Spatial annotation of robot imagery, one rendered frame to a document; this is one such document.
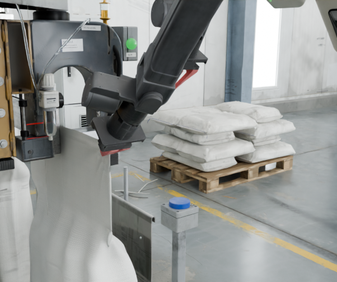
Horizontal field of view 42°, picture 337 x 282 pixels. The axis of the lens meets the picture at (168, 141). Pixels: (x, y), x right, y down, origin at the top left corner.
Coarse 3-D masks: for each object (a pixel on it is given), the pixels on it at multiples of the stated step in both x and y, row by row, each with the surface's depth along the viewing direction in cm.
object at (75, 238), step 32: (64, 128) 111; (64, 160) 113; (96, 160) 99; (64, 192) 116; (96, 192) 101; (32, 224) 119; (64, 224) 111; (96, 224) 103; (32, 256) 118; (64, 256) 101; (96, 256) 98; (128, 256) 102
